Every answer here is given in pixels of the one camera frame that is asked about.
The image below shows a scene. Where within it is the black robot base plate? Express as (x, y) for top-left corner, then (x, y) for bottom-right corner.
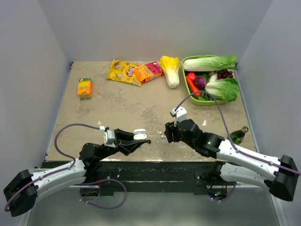
(70, 161), (238, 196)

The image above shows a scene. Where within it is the orange yellow sponge pack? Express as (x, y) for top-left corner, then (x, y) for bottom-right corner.
(77, 78), (93, 101)

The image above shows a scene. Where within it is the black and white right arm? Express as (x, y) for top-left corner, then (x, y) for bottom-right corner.
(164, 119), (301, 202)

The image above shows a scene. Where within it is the white earbud charging case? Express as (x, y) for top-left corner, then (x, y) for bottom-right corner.
(133, 129), (147, 140)

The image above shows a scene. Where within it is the long green white cabbage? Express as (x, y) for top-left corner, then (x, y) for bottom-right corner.
(182, 55), (237, 72)

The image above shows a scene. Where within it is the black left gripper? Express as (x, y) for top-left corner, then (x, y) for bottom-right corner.
(97, 129), (146, 161)

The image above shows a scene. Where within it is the purple camera cable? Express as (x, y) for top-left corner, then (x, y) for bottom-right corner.
(4, 123), (105, 211)
(174, 90), (301, 176)

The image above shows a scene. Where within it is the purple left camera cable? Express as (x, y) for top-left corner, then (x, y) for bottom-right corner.
(4, 123), (105, 211)

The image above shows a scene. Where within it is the red apple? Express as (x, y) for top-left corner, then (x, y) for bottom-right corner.
(186, 72), (197, 82)

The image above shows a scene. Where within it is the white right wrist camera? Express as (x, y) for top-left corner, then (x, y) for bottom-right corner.
(170, 106), (187, 127)

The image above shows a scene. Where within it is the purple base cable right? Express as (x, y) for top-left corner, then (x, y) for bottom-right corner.
(210, 180), (238, 203)

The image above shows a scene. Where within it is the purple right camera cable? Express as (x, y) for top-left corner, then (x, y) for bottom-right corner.
(174, 90), (301, 176)

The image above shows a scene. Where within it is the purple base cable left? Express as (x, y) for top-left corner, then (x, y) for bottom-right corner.
(79, 178), (127, 209)

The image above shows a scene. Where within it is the orange pink snack box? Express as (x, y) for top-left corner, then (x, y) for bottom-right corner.
(134, 61), (163, 83)

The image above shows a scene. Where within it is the green leafy bok choy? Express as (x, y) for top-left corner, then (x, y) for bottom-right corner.
(205, 73), (239, 102)

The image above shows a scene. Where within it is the yellow white napa cabbage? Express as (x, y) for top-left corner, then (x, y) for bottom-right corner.
(159, 56), (180, 89)

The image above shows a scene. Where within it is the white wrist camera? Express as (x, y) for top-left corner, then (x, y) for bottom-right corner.
(99, 126), (116, 148)
(170, 106), (187, 127)

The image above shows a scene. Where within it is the purple red onion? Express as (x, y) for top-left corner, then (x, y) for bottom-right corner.
(194, 76), (206, 89)

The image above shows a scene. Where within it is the purple grapes bunch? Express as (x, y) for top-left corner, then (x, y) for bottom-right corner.
(217, 69), (233, 80)

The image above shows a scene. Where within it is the orange red pepper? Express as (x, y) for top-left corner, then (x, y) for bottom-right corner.
(186, 76), (201, 98)

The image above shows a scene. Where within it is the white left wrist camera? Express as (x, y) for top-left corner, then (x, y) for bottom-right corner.
(99, 126), (116, 148)

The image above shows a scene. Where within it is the green glass bottle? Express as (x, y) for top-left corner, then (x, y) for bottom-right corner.
(230, 126), (249, 145)

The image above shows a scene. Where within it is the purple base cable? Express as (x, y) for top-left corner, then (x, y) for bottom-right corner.
(79, 178), (127, 209)
(210, 180), (238, 203)

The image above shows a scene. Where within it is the yellow chips bag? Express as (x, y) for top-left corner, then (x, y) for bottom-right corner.
(106, 59), (142, 87)

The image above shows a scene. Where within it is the green plastic basket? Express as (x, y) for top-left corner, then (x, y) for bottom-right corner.
(182, 68), (236, 106)

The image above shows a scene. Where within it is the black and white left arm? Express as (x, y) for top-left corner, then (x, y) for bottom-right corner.
(3, 126), (151, 217)

